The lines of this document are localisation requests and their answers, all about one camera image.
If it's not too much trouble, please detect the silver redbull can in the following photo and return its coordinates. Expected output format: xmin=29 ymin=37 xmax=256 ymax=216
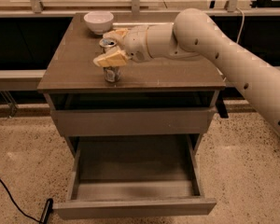
xmin=99 ymin=38 xmax=121 ymax=83

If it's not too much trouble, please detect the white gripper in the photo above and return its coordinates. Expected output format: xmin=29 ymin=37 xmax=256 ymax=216
xmin=93 ymin=25 xmax=151 ymax=67

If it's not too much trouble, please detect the grey drawer cabinet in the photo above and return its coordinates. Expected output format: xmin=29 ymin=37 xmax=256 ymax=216
xmin=37 ymin=15 xmax=225 ymax=151

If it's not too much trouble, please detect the black floor cable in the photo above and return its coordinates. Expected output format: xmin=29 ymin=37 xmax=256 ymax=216
xmin=0 ymin=171 xmax=43 ymax=224

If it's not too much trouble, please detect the white ceramic bowl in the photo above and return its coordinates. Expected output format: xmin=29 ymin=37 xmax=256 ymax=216
xmin=84 ymin=11 xmax=114 ymax=35

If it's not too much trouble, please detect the black floor stand foot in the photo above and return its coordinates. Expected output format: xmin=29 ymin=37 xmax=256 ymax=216
xmin=40 ymin=198 xmax=53 ymax=224

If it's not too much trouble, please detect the grey top drawer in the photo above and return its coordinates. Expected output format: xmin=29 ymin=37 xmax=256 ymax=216
xmin=50 ymin=91 xmax=217 ymax=137

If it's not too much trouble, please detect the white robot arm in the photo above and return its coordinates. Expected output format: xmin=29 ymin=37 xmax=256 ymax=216
xmin=93 ymin=8 xmax=280 ymax=136

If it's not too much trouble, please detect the open grey middle drawer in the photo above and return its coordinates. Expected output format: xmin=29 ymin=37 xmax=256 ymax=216
xmin=54 ymin=134 xmax=217 ymax=219

